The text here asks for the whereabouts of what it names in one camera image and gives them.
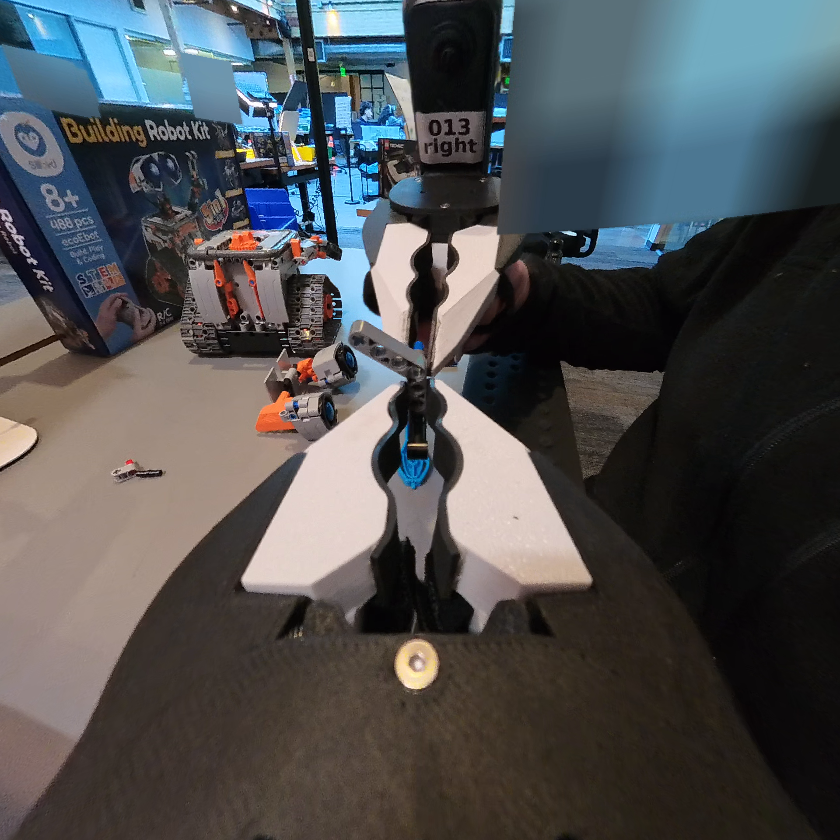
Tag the white red black connector piece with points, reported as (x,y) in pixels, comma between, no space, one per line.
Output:
(124,471)

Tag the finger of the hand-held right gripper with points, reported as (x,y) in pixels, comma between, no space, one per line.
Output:
(476,275)
(394,275)

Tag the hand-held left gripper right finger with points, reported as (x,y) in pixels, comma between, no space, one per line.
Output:
(518,525)

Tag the blue toy kit box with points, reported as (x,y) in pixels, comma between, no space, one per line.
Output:
(98,229)

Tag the grey bent toy beam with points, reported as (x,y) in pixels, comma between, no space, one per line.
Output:
(405,364)

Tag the person's right hand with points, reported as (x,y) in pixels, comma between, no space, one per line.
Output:
(515,289)

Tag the black toy car box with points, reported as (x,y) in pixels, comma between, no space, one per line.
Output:
(394,170)

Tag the black studded mat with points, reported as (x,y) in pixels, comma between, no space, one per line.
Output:
(525,407)

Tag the stacked blue storage bins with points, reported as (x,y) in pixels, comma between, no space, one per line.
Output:
(272,210)

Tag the tracked toy robot body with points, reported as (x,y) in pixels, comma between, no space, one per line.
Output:
(262,289)

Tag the blue plastic toy tool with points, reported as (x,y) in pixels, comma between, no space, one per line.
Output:
(413,476)

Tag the white stand base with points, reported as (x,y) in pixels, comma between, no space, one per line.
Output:
(13,443)

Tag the black vertical pole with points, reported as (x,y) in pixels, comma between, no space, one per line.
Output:
(315,131)

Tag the person's right forearm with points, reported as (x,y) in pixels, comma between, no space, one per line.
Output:
(590,315)

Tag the grey orange toy robot head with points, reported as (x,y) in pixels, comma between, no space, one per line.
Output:
(275,420)

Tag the yellow storage bin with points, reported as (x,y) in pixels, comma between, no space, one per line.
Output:
(303,156)

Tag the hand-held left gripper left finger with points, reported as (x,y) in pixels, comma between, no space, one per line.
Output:
(321,525)

